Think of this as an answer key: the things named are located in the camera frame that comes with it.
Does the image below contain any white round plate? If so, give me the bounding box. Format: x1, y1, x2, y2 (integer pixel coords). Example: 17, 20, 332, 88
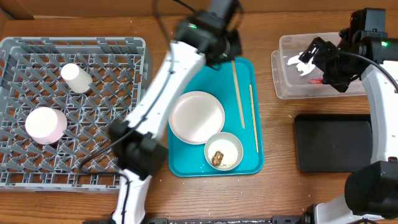
169, 91, 225, 145

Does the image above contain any pink small bowl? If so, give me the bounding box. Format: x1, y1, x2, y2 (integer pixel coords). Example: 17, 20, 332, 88
25, 107, 67, 145

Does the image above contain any clear plastic bin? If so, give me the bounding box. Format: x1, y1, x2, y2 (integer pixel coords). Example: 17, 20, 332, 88
271, 32, 366, 100

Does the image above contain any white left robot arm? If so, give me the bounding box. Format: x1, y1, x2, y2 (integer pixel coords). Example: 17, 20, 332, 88
109, 0, 243, 223

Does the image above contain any teal plastic tray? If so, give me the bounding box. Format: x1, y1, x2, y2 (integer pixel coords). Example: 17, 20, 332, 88
168, 58, 264, 177

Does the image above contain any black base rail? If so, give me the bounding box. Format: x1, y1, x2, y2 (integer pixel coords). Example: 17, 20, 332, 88
83, 213, 312, 224

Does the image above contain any brown food piece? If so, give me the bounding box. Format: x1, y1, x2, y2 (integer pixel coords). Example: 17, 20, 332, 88
211, 151, 224, 167

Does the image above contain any grey plastic dish rack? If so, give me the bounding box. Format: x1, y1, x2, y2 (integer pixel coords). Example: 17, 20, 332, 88
1, 37, 152, 193

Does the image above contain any black plastic tray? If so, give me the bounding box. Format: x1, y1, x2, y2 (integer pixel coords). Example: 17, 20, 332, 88
294, 114, 373, 172

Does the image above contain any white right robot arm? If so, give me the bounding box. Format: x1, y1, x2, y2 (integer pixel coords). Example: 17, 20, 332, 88
299, 7, 397, 223

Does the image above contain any grey bowl with rice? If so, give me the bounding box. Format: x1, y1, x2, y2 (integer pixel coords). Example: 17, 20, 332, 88
204, 132, 244, 171

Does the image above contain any white napkin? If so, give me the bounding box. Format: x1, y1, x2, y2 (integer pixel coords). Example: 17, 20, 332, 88
287, 55, 315, 77

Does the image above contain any wooden chopstick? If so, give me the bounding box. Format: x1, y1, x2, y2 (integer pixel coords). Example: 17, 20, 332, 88
231, 60, 245, 129
249, 84, 259, 153

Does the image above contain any red snack wrapper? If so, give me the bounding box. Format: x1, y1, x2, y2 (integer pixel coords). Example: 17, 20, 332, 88
308, 78, 323, 85

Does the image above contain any pale green cup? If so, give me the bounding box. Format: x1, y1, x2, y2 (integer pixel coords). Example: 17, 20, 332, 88
60, 63, 93, 93

